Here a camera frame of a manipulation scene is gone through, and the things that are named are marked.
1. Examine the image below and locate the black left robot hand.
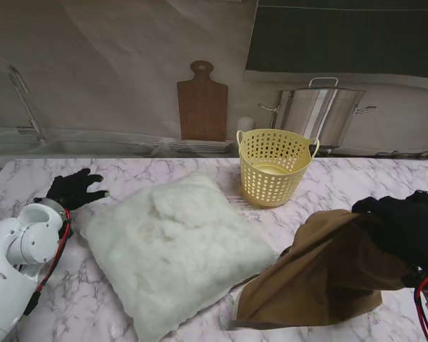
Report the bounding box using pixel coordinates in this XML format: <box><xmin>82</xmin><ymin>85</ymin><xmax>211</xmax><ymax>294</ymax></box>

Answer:
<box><xmin>45</xmin><ymin>169</ymin><xmax>111</xmax><ymax>212</ymax></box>

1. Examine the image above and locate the steel kitchen sink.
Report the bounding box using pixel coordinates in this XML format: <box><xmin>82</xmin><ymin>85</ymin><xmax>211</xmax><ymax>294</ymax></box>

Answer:
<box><xmin>0</xmin><ymin>137</ymin><xmax>161</xmax><ymax>157</ymax></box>

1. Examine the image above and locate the large steel stock pot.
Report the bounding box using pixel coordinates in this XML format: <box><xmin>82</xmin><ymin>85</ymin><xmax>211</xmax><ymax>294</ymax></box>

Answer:
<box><xmin>258</xmin><ymin>77</ymin><xmax>378</xmax><ymax>149</ymax></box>

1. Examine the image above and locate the yellow perforated laundry basket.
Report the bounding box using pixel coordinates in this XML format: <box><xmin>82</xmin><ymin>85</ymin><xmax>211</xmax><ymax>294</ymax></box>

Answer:
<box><xmin>235</xmin><ymin>128</ymin><xmax>321</xmax><ymax>208</ymax></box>

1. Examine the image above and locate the chrome kitchen faucet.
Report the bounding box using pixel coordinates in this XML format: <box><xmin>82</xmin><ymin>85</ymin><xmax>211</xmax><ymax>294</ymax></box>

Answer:
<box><xmin>9</xmin><ymin>64</ymin><xmax>47</xmax><ymax>143</ymax></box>

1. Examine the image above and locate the brown pillowcase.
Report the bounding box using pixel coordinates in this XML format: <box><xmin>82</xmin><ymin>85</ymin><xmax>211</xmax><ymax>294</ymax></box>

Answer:
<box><xmin>230</xmin><ymin>209</ymin><xmax>420</xmax><ymax>331</ymax></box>

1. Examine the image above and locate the white pillow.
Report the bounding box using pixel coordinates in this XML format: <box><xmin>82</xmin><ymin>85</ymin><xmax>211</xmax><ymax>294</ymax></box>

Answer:
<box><xmin>80</xmin><ymin>170</ymin><xmax>277</xmax><ymax>341</ymax></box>

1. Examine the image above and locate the red black arm cable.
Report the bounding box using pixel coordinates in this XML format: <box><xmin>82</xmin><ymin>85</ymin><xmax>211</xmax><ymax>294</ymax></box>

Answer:
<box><xmin>23</xmin><ymin>208</ymin><xmax>74</xmax><ymax>316</ymax></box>
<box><xmin>413</xmin><ymin>274</ymin><xmax>428</xmax><ymax>342</ymax></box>

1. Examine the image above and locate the brown wooden cutting board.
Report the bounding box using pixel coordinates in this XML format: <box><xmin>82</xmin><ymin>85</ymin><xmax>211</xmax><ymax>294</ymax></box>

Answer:
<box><xmin>176</xmin><ymin>60</ymin><xmax>229</xmax><ymax>142</ymax></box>

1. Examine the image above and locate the black stove grate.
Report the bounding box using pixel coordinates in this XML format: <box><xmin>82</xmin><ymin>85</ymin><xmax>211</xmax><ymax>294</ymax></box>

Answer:
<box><xmin>374</xmin><ymin>149</ymin><xmax>428</xmax><ymax>160</ymax></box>

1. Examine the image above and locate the red black right arm cable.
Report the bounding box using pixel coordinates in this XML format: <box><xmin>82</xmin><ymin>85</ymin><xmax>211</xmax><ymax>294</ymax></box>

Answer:
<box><xmin>413</xmin><ymin>274</ymin><xmax>428</xmax><ymax>342</ymax></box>

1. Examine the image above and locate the dark range hood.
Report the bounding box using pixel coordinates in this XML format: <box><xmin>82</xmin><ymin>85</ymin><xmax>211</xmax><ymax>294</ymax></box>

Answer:
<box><xmin>245</xmin><ymin>0</ymin><xmax>428</xmax><ymax>78</ymax></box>

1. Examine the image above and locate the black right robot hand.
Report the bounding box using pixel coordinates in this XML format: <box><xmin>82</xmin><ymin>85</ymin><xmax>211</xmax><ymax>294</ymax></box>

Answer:
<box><xmin>351</xmin><ymin>190</ymin><xmax>428</xmax><ymax>277</ymax></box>

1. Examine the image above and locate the red black left arm cable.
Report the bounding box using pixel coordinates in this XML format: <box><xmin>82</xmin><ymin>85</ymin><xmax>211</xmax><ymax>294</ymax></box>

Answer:
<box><xmin>23</xmin><ymin>208</ymin><xmax>74</xmax><ymax>316</ymax></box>

